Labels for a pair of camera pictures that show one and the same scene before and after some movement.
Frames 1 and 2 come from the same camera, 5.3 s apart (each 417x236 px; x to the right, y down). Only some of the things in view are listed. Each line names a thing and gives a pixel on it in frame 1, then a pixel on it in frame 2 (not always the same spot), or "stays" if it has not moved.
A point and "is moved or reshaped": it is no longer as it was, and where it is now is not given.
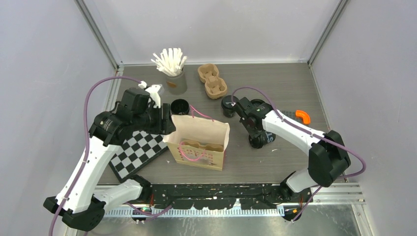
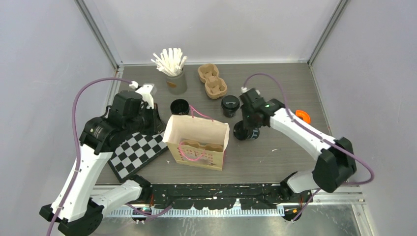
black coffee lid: x=226 y=101 stays
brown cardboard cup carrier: x=216 y=87 stays
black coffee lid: x=257 y=142 -> x=241 y=133
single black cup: x=264 y=138 is moved or reshaped
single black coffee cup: x=229 y=113 stays
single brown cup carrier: x=209 y=146 stays
